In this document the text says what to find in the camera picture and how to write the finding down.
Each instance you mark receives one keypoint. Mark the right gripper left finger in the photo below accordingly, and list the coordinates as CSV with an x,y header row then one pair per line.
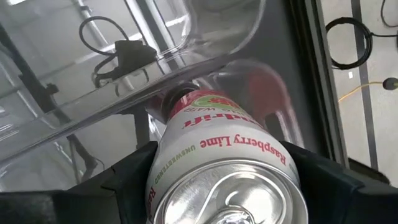
x,y
124,193

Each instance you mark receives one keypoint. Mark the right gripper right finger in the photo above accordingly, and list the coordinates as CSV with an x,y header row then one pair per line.
x,y
329,199

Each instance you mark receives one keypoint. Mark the white paper scrap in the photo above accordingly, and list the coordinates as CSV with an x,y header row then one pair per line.
x,y
350,74

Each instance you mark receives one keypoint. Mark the black round plug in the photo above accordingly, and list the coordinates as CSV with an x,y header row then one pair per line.
x,y
390,84

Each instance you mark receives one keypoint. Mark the black aluminium table frame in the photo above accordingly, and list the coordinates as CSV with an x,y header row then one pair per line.
x,y
326,93

